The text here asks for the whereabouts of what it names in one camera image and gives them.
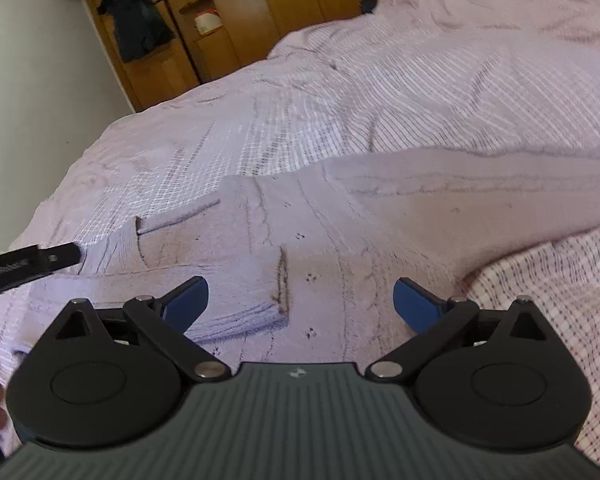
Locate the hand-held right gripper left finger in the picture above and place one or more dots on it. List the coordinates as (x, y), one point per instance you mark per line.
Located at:
(186, 305)

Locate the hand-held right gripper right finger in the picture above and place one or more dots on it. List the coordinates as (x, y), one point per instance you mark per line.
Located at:
(416, 305)

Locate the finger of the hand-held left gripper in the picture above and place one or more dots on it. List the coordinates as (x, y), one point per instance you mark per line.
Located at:
(55, 259)

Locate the pink checked bed sheet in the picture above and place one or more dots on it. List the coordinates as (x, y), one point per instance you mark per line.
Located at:
(390, 85)

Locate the dark hanging jacket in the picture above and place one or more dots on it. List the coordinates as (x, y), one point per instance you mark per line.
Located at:
(139, 20)

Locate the wooden wardrobe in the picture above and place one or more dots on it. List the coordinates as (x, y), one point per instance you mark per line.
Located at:
(215, 15)

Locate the small dark object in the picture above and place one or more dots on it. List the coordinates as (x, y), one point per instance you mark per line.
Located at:
(367, 6)

